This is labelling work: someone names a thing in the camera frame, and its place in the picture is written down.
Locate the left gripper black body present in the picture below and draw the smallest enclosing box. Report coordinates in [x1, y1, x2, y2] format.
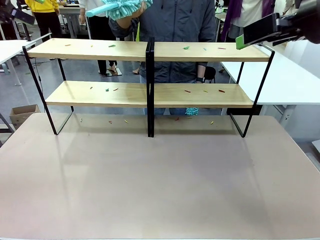
[0, 4, 15, 24]

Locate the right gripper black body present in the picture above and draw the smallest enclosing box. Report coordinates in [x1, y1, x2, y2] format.
[279, 0, 320, 45]

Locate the teal chenille duster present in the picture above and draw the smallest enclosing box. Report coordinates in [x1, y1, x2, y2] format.
[184, 107, 200, 117]
[86, 0, 154, 21]

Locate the person's left forearm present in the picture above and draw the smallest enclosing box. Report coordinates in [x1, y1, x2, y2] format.
[195, 61, 209, 83]

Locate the person's right forearm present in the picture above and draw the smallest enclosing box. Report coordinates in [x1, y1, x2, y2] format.
[108, 17, 141, 39]

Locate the person's right hand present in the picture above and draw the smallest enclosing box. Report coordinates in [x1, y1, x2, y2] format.
[116, 3, 147, 29]

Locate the person in yellow jacket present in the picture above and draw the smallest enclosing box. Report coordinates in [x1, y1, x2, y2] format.
[24, 0, 63, 40]

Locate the person with purple scarf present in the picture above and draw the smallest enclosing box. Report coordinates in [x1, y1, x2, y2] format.
[220, 0, 277, 43]

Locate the grey background desk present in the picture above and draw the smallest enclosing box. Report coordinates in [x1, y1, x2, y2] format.
[58, 4, 89, 40]

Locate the white side table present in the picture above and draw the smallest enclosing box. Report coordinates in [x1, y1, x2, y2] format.
[0, 39, 37, 87]

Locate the large white table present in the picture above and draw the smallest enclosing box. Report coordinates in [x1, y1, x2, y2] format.
[219, 39, 320, 127]

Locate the wooden two-tier shelf rack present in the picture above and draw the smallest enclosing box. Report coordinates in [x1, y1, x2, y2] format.
[21, 37, 152, 138]
[148, 37, 276, 139]

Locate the person in white shirt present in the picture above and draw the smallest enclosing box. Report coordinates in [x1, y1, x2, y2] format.
[78, 0, 119, 75]

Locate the black chair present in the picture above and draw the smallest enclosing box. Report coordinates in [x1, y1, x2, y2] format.
[205, 66, 217, 84]

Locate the person in grey jacket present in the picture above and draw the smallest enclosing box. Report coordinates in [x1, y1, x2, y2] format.
[109, 0, 226, 117]

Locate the cardboard box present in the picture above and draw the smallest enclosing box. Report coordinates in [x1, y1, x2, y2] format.
[9, 104, 42, 131]

